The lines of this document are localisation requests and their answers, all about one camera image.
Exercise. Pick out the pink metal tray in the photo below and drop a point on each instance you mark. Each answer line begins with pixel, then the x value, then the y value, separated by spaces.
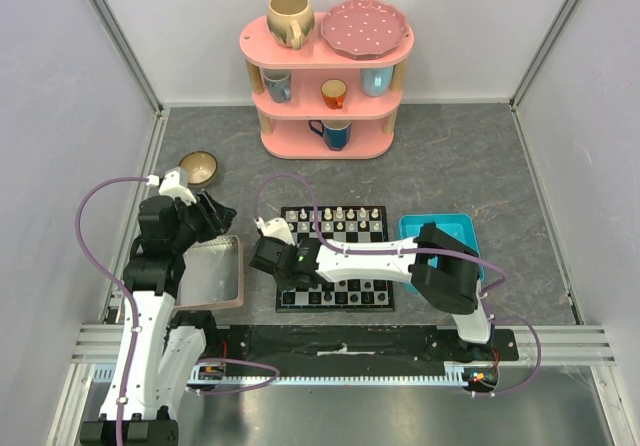
pixel 214 276

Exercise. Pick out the black white chess board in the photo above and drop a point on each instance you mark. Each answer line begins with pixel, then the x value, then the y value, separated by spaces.
pixel 383 299

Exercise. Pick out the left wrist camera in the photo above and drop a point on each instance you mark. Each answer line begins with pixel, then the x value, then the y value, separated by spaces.
pixel 173 184

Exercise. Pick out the white cable duct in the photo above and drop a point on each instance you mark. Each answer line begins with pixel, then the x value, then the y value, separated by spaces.
pixel 213 375

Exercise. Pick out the brown ceramic bowl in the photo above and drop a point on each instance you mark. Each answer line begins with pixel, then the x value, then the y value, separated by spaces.
pixel 201 167

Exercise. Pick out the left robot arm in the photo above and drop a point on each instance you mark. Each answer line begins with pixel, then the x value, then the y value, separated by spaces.
pixel 159 346

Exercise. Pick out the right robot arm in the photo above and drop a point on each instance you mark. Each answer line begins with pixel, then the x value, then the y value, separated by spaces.
pixel 442 269

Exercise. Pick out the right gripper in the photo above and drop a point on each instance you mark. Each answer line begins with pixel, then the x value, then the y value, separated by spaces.
pixel 267 257

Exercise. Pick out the grey mug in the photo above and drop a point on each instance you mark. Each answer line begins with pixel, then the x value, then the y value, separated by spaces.
pixel 278 84

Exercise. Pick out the orange cup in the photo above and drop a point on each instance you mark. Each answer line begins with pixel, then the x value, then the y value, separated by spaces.
pixel 334 92

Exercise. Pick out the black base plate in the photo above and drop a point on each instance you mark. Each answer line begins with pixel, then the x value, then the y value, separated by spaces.
pixel 354 351

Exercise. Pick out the blue plastic bin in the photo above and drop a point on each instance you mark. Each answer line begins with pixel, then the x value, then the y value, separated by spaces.
pixel 457 225

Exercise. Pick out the pink three-tier shelf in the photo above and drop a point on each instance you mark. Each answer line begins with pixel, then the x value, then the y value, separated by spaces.
pixel 316 104

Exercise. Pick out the dark blue mug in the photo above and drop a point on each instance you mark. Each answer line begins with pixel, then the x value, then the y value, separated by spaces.
pixel 335 133

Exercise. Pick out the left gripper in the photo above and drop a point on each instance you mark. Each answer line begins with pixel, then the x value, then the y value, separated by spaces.
pixel 218 220

